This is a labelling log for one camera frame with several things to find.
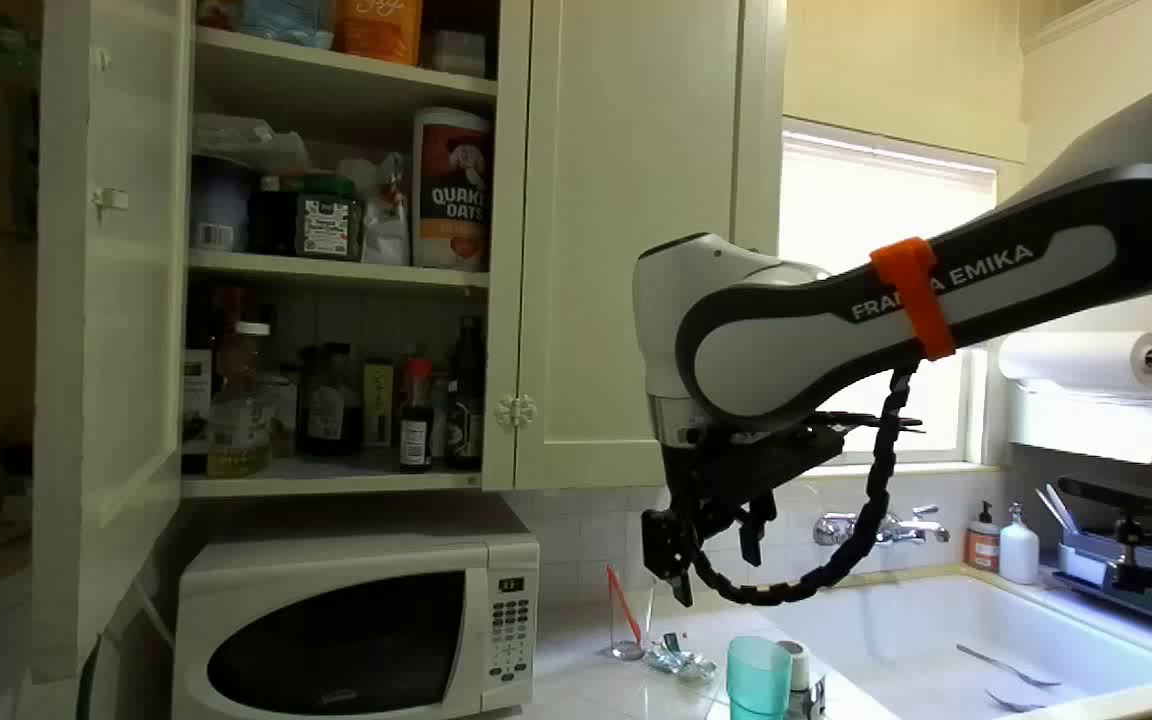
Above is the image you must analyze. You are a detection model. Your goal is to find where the white paper towel roll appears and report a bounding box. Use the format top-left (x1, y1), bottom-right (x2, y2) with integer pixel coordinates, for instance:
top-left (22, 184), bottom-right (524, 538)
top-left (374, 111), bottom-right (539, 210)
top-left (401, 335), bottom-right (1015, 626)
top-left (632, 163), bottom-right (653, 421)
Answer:
top-left (995, 317), bottom-right (1152, 401)

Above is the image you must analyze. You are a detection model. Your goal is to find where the white kitchen cupboard with shelves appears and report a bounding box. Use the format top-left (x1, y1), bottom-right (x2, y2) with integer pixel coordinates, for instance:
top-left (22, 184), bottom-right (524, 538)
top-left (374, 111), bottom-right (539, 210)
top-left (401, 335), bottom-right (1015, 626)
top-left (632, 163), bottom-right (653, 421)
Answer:
top-left (177, 0), bottom-right (531, 503)

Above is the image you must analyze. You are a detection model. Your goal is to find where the black cable chain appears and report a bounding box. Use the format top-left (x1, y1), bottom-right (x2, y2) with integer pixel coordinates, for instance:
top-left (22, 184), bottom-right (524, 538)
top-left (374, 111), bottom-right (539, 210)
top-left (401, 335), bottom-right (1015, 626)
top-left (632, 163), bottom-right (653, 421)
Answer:
top-left (684, 350), bottom-right (930, 614)

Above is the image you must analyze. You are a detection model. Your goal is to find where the dark sauce bottle white label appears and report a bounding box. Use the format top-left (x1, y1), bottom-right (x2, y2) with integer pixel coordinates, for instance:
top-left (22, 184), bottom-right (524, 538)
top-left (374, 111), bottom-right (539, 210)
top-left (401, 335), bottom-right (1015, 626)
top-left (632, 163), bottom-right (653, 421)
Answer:
top-left (395, 358), bottom-right (439, 474)

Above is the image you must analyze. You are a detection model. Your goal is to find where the white kitchen sink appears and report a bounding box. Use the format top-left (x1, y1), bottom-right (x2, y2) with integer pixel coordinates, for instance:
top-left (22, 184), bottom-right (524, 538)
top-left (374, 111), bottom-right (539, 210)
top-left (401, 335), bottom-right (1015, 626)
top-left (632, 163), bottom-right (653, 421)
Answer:
top-left (732, 568), bottom-right (1152, 720)

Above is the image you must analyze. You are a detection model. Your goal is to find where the yellowish glass jar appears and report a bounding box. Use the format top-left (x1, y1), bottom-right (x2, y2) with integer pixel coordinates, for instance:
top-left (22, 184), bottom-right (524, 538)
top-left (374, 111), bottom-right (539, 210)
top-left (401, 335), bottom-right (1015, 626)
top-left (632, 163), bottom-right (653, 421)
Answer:
top-left (204, 317), bottom-right (275, 479)

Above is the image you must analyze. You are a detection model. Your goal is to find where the clear drinking glass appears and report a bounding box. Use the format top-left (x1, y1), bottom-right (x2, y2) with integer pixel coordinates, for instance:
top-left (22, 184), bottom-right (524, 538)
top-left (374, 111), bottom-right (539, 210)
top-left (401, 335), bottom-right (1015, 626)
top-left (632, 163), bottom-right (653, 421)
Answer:
top-left (609, 574), bottom-right (659, 666)

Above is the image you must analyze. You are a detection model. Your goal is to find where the chrome sink faucet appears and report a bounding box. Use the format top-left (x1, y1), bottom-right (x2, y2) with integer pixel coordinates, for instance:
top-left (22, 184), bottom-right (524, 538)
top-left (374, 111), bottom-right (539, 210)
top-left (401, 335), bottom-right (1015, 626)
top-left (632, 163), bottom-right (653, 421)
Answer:
top-left (813, 502), bottom-right (954, 551)

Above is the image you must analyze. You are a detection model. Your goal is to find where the small dark jar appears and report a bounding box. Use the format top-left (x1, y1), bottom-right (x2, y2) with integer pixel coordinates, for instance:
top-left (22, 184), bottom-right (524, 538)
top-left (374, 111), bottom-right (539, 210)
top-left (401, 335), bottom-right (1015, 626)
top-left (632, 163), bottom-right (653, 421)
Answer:
top-left (248, 175), bottom-right (306, 258)

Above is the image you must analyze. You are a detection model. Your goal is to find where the white door knob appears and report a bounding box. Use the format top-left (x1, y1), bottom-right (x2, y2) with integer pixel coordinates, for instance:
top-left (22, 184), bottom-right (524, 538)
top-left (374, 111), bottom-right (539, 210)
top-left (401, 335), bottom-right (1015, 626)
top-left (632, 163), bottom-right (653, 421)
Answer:
top-left (88, 184), bottom-right (136, 226)

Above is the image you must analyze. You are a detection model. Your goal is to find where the white window blind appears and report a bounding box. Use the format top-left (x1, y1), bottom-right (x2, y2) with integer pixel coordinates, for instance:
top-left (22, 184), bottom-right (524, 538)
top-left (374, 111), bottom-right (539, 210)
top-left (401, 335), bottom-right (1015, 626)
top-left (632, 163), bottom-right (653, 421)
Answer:
top-left (776, 121), bottom-right (1003, 465)

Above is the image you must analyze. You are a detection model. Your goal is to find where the clear crumpled plastic bag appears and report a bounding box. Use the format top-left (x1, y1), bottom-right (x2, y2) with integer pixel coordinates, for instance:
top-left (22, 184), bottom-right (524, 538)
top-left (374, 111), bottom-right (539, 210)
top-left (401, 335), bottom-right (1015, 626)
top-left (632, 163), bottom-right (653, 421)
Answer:
top-left (193, 111), bottom-right (311, 171)

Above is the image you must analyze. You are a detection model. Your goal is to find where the orange food container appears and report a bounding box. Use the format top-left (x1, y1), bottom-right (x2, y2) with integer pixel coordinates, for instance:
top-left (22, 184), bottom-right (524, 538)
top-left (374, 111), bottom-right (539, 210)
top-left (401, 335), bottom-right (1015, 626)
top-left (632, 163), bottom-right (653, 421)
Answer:
top-left (333, 0), bottom-right (430, 67)

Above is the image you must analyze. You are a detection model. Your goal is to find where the white wall cabinet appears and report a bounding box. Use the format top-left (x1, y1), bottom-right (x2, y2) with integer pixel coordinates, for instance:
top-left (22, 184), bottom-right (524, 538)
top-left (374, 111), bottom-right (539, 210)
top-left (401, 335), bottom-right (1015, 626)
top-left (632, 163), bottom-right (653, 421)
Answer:
top-left (999, 0), bottom-right (1152, 474)

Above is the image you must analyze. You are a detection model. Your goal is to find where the white and blue tub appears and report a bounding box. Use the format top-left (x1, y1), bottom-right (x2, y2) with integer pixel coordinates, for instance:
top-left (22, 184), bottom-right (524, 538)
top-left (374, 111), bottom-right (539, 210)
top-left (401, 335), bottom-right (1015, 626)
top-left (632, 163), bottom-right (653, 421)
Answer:
top-left (187, 155), bottom-right (257, 258)

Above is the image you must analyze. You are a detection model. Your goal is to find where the closed white cupboard door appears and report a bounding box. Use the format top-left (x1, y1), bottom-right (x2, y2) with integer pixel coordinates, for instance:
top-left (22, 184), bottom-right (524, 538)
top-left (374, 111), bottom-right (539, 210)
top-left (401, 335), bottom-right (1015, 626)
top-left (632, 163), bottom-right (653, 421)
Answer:
top-left (512, 0), bottom-right (788, 496)

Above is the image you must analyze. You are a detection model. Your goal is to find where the white plastic bottle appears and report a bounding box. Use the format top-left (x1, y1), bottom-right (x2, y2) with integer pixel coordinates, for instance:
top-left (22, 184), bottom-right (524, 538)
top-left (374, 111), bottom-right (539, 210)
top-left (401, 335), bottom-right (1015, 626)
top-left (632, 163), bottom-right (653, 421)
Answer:
top-left (995, 502), bottom-right (1048, 590)

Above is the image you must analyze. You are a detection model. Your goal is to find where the white cupboard door latch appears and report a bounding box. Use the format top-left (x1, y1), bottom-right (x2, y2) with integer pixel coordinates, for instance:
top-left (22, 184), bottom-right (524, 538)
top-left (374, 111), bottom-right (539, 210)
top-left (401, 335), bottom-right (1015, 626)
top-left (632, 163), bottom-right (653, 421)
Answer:
top-left (492, 391), bottom-right (539, 433)

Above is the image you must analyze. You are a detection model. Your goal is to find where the green lidded white label jar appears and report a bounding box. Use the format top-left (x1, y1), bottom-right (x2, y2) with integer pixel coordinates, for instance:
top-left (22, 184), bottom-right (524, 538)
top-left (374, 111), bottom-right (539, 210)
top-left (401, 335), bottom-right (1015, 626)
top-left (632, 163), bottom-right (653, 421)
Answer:
top-left (293, 175), bottom-right (369, 265)

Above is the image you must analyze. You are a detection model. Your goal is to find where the orange strap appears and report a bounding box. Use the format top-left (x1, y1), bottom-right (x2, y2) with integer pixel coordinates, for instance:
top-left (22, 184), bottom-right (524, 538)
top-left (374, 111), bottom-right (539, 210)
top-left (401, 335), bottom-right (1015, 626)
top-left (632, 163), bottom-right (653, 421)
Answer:
top-left (868, 236), bottom-right (960, 360)

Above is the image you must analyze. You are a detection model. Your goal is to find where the white microwave oven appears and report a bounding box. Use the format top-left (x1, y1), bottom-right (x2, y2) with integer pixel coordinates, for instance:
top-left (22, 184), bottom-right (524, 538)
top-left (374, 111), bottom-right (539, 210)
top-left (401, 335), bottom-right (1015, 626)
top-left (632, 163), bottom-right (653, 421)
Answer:
top-left (174, 527), bottom-right (545, 720)

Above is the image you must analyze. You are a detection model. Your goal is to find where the long white spoon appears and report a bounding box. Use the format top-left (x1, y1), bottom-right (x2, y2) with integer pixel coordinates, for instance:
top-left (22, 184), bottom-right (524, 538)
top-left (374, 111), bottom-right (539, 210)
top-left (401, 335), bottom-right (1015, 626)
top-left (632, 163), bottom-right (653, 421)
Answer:
top-left (954, 642), bottom-right (1067, 692)

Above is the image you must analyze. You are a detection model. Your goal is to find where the dark labelled jar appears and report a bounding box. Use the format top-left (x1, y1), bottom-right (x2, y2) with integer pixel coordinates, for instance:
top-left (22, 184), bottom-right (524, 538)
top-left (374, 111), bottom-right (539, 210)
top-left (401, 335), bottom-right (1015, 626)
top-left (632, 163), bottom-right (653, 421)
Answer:
top-left (298, 342), bottom-right (362, 465)

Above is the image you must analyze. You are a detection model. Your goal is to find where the tall dark green bottle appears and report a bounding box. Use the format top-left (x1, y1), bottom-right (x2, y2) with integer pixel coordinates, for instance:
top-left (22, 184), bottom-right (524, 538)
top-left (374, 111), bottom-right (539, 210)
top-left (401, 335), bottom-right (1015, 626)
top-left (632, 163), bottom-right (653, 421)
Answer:
top-left (438, 317), bottom-right (490, 474)

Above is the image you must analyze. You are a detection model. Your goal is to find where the yellow Splenda box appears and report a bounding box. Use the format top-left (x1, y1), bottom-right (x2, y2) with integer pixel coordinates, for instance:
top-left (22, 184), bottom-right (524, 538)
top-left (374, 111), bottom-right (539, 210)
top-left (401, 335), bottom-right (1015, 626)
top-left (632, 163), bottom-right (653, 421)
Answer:
top-left (362, 360), bottom-right (401, 458)

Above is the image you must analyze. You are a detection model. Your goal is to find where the teal plastic cup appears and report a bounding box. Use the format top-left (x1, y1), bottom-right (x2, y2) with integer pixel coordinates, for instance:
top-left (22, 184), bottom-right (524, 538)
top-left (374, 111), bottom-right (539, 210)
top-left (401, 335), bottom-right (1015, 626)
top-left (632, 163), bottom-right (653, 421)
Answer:
top-left (726, 631), bottom-right (792, 720)

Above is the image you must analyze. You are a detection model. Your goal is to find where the white mug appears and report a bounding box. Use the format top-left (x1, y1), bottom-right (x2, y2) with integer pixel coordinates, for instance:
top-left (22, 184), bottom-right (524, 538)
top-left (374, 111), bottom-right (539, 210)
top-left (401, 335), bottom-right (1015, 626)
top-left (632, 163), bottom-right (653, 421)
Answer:
top-left (774, 635), bottom-right (834, 720)

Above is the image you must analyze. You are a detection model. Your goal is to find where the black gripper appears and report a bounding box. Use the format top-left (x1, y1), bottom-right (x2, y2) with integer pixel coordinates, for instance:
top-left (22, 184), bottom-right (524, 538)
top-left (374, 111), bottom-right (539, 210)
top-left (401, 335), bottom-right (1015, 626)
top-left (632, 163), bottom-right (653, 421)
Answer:
top-left (642, 418), bottom-right (857, 614)

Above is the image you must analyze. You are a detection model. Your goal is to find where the Quaker oats canister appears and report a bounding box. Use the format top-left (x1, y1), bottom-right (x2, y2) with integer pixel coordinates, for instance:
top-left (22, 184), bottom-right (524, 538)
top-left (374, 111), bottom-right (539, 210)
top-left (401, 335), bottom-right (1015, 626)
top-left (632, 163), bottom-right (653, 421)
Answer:
top-left (407, 110), bottom-right (498, 277)

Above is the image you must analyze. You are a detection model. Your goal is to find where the light blue food bag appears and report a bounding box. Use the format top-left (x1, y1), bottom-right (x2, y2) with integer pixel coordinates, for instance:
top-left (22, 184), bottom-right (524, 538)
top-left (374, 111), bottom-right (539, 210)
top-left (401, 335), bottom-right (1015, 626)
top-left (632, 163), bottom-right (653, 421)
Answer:
top-left (233, 0), bottom-right (340, 54)

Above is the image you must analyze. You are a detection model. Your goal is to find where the clear food packet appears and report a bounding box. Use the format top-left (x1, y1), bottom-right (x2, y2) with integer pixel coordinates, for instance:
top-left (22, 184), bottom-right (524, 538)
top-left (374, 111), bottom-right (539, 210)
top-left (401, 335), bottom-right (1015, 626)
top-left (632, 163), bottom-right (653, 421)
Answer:
top-left (362, 151), bottom-right (418, 269)

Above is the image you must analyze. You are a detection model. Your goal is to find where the open white cupboard door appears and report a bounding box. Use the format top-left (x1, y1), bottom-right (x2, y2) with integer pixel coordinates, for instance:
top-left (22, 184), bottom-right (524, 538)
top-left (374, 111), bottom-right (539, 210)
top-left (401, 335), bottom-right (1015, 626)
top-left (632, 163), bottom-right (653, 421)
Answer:
top-left (27, 0), bottom-right (199, 688)

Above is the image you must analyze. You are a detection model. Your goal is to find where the dark small food box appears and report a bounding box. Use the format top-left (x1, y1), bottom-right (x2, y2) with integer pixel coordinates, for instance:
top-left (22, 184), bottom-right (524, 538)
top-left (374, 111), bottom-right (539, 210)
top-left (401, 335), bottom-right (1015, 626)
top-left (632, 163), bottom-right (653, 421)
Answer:
top-left (419, 24), bottom-right (492, 82)

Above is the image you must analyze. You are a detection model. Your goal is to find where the soap dispenser bottle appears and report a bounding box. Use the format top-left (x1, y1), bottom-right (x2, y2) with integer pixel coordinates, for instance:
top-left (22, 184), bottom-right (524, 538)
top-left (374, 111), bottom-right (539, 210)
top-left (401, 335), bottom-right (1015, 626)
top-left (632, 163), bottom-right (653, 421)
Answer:
top-left (960, 496), bottom-right (1003, 577)

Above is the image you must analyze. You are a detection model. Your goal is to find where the short white spoon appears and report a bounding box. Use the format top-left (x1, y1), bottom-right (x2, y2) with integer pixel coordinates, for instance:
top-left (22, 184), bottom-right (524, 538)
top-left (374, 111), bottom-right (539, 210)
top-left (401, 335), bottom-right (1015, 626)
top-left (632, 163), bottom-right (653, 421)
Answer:
top-left (983, 684), bottom-right (1048, 716)

